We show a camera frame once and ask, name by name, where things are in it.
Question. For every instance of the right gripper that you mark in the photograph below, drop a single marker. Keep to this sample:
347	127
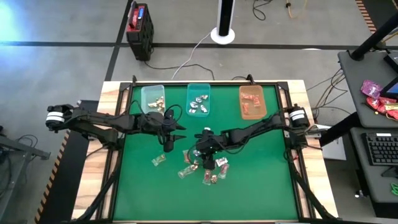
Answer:
208	143

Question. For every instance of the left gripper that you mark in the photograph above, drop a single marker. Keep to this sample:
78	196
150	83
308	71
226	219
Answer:
157	124

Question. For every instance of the white red candy wrapper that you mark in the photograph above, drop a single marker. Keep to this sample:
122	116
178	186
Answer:
198	99
204	97
221	161

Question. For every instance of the small white candy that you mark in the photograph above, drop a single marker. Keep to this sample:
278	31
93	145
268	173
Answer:
192	110

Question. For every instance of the white yellow red candy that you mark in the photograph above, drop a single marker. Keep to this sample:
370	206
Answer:
194	104

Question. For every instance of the clear gummy candy packet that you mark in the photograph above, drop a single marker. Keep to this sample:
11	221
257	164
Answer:
159	159
187	171

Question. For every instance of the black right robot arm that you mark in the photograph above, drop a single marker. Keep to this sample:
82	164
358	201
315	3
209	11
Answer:
248	132

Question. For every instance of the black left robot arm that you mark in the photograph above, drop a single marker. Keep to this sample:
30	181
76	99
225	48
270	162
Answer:
102	121

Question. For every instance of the small brown candy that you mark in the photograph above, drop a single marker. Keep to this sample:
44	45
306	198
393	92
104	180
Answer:
196	162

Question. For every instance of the white blue red candy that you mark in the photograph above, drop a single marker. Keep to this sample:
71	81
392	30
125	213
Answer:
196	152

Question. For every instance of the red candy bag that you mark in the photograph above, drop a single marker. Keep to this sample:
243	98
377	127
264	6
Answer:
393	115
374	104

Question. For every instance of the pink candy bag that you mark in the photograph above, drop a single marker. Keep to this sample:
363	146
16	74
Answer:
371	89

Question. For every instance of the yellow candy wrapper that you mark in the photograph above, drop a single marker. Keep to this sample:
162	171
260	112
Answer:
391	107

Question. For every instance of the teal plastic bin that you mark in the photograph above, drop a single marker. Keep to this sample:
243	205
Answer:
199	90

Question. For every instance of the green table mat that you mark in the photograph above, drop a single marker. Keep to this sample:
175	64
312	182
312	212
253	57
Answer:
248	193

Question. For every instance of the clear plastic bin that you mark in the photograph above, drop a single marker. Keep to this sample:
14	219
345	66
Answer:
147	93

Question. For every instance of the orange plastic bin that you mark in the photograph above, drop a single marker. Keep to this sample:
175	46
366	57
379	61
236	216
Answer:
255	113

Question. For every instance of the black red power station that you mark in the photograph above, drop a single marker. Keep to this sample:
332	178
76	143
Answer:
141	37

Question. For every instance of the white black tower fan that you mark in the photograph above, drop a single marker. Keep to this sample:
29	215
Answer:
230	38

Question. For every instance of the black hazard-striped floor mat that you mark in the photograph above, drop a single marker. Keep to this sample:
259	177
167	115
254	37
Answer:
382	9
68	186

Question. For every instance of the grey floor box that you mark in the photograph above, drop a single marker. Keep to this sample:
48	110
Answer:
335	152

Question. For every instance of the black desk leg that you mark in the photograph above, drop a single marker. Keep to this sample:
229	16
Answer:
339	129

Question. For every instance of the grey metal stand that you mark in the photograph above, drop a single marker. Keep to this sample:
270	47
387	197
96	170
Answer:
25	149

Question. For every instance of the black keyboard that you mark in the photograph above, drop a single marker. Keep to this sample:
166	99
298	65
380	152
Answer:
382	149

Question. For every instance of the black monitor base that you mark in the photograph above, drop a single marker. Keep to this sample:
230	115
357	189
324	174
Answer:
391	172

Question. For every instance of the green small item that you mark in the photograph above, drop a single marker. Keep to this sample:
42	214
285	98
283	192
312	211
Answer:
395	189

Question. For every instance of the tablet with blue screen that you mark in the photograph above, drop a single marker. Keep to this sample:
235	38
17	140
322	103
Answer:
392	90

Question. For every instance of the black monitor pole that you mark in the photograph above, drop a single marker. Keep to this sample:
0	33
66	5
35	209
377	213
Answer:
373	39

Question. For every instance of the black metal table frame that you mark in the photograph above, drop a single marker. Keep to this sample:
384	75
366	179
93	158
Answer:
224	83

